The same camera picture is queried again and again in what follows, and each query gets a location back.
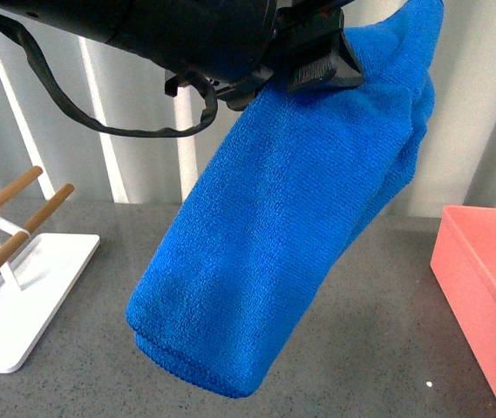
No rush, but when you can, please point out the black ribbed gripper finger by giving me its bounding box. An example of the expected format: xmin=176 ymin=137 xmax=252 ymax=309
xmin=287 ymin=31 xmax=364 ymax=91

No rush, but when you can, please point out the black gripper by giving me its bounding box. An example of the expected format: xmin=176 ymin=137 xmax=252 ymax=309
xmin=0 ymin=0 xmax=345 ymax=110

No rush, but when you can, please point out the blue microfiber cloth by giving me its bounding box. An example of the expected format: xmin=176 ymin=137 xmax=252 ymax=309
xmin=126 ymin=1 xmax=444 ymax=398

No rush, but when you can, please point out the pink plastic bin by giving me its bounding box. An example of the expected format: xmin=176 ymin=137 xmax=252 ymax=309
xmin=431 ymin=206 xmax=496 ymax=397

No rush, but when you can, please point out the right wooden rack rod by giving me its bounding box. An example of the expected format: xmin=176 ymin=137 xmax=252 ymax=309
xmin=0 ymin=184 xmax=74 ymax=267

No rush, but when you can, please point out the wooden rack rod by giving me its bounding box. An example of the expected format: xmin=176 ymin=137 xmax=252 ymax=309
xmin=0 ymin=184 xmax=74 ymax=267
xmin=0 ymin=165 xmax=44 ymax=207

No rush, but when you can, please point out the left wooden rack rod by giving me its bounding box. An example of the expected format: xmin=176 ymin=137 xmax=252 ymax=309
xmin=0 ymin=165 xmax=44 ymax=207

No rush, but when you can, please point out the white towel rack stand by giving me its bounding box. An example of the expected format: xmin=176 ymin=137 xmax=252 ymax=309
xmin=0 ymin=217 xmax=100 ymax=374

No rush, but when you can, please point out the black cable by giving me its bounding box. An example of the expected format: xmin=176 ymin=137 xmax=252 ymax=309
xmin=0 ymin=8 xmax=220 ymax=138

